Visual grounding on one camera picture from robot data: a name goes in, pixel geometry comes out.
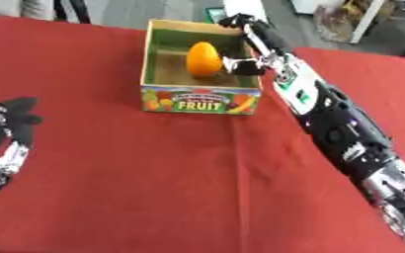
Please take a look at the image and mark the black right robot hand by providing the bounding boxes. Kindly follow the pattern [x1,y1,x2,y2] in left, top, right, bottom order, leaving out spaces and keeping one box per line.
[216,13,298,77]

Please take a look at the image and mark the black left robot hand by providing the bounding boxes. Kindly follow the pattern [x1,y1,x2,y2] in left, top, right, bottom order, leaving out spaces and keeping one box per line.
[0,96,45,201]

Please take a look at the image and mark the cardboard box with fruit print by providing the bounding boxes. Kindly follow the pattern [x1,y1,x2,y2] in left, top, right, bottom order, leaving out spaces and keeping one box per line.
[138,18,265,117]

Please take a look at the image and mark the white flat panel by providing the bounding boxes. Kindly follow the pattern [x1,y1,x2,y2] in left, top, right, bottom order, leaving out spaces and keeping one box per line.
[221,0,271,22]

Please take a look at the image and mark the green framed object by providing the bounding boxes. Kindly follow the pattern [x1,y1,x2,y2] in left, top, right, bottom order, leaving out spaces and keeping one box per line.
[203,6,229,25]

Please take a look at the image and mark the clear plastic bag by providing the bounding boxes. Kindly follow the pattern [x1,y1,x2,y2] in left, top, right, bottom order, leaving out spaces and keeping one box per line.
[313,2,365,43]

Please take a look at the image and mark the orange toy fruit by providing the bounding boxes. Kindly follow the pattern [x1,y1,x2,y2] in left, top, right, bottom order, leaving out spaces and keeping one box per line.
[185,41,225,79]

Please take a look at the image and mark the white table leg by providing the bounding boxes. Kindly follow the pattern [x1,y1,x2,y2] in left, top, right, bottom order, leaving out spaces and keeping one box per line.
[348,0,389,44]

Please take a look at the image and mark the black tripod legs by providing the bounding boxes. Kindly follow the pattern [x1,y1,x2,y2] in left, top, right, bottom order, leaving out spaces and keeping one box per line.
[51,0,94,25]

